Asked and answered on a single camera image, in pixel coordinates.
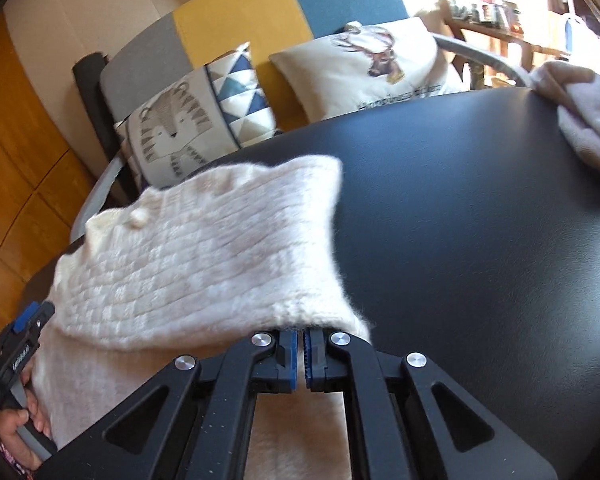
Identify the tiger print pillow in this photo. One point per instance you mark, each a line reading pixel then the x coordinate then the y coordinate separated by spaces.
pixel 180 125

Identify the cream knitted sweater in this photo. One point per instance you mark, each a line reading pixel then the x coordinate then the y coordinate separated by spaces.
pixel 205 260

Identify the person's left hand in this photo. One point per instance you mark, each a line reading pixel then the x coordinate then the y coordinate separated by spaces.
pixel 10 427

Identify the row of small jars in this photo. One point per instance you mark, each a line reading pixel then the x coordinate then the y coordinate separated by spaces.
pixel 484 10

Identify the grey yellow blue sofa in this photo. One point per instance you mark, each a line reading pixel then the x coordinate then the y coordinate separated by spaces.
pixel 240 15

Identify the white blue container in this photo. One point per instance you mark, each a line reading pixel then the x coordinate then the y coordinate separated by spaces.
pixel 577 35

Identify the person's left forearm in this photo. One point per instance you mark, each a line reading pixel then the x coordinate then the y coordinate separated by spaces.
pixel 5 457

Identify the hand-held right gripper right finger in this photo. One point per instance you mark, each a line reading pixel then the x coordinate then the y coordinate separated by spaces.
pixel 307 362

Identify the deer print pillow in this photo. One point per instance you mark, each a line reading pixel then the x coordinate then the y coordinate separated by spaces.
pixel 330 75

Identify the crumpled garment pile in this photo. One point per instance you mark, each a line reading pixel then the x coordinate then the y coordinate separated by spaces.
pixel 589 115

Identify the wooden shelf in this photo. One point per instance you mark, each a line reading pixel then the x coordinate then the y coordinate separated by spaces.
pixel 484 26

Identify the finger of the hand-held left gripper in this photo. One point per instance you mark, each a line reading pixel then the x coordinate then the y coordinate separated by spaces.
pixel 35 317

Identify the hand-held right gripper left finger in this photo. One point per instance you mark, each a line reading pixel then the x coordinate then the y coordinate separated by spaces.
pixel 292 362

